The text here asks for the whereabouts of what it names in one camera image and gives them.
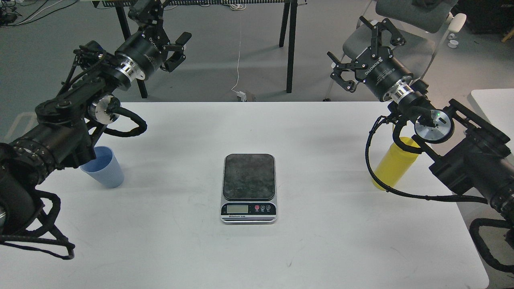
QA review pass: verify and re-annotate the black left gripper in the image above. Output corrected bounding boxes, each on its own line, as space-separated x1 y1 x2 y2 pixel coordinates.
115 0 192 80

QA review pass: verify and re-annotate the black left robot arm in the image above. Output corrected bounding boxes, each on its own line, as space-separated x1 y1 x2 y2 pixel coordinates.
0 0 192 260

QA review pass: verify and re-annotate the yellow squeeze bottle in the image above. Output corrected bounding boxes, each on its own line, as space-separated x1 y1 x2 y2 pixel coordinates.
374 142 420 188

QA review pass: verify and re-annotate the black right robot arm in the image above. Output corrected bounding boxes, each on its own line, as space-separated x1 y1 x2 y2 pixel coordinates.
327 16 514 273

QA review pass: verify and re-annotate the black-legged background table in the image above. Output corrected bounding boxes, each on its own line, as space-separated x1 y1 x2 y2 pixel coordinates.
91 0 307 99

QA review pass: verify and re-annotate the white side table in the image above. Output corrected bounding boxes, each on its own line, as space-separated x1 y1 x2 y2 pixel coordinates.
469 88 514 151

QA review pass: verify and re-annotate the digital kitchen scale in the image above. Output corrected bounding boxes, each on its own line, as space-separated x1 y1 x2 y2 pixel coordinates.
220 153 278 224

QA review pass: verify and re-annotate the white power adapter on floor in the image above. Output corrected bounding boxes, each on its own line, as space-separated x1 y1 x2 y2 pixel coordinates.
235 90 256 102

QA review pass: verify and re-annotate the blue plastic cup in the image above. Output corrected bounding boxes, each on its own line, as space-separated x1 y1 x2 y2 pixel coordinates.
80 146 124 188

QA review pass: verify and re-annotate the floor cables top left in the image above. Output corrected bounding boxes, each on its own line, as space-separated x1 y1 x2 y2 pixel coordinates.
0 0 77 28

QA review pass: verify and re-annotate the white hanging cable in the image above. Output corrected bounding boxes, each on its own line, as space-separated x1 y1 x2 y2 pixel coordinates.
231 4 243 94

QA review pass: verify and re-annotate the grey office chair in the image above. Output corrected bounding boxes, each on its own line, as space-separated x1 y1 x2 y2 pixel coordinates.
323 0 467 102

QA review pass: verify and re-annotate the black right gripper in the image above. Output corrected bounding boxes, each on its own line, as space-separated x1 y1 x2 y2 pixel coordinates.
326 16 414 102

